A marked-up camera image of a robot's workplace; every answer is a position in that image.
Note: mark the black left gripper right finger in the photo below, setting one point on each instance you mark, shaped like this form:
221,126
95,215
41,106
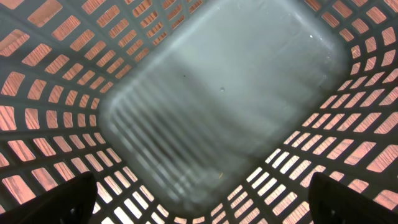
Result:
331,202

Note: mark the grey plastic mesh basket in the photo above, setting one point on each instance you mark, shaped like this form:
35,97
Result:
199,111

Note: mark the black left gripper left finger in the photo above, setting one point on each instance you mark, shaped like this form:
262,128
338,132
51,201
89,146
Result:
70,202

